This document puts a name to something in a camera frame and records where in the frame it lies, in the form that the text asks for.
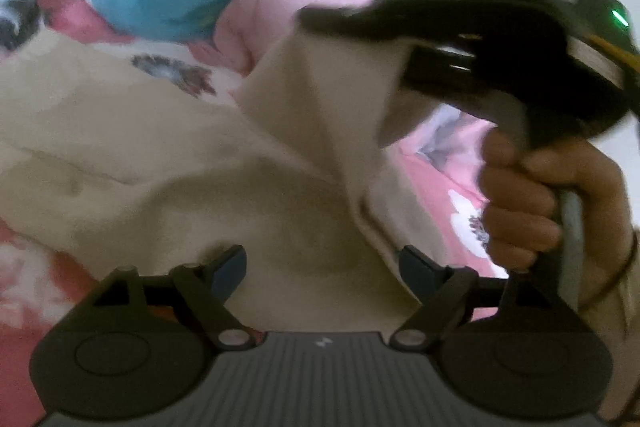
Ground black white plaid shirt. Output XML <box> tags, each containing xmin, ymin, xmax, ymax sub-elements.
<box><xmin>0</xmin><ymin>0</ymin><xmax>41</xmax><ymax>52</ymax></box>

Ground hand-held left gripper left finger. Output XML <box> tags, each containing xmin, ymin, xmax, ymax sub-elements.
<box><xmin>92</xmin><ymin>244</ymin><xmax>251</xmax><ymax>350</ymax></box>

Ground person's right hand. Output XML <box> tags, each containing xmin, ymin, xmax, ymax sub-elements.
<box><xmin>479</xmin><ymin>132</ymin><xmax>635</xmax><ymax>305</ymax></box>

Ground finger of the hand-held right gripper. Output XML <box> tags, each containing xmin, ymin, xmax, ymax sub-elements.
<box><xmin>298</xmin><ymin>0</ymin><xmax>408</xmax><ymax>48</ymax></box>

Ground person's right forearm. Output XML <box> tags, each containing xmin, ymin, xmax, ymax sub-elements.
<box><xmin>575</xmin><ymin>227</ymin><xmax>640</xmax><ymax>423</ymax></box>

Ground beige pants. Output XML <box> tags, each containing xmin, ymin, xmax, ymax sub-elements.
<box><xmin>0</xmin><ymin>29</ymin><xmax>511</xmax><ymax>333</ymax></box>

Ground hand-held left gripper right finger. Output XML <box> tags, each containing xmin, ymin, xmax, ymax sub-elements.
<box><xmin>390</xmin><ymin>245</ymin><xmax>551</xmax><ymax>350</ymax></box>

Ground pink floral bed sheet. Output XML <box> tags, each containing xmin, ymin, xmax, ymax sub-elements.
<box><xmin>0</xmin><ymin>0</ymin><xmax>511</xmax><ymax>427</ymax></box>

